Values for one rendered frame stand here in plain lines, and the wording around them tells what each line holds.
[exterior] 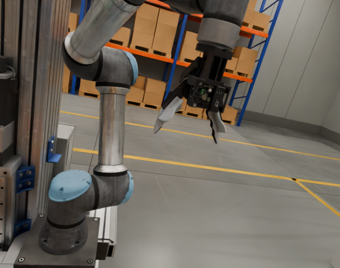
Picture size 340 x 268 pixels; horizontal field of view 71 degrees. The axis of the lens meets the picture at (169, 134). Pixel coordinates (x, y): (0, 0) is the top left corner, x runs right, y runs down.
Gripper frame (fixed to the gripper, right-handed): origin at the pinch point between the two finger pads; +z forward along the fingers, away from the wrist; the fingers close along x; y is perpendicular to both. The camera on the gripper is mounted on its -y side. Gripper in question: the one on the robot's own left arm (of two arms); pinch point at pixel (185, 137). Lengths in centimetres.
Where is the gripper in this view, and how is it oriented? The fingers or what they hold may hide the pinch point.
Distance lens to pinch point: 54.5
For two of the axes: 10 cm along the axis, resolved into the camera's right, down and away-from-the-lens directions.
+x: 9.5, 1.6, 2.6
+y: 1.9, 3.5, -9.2
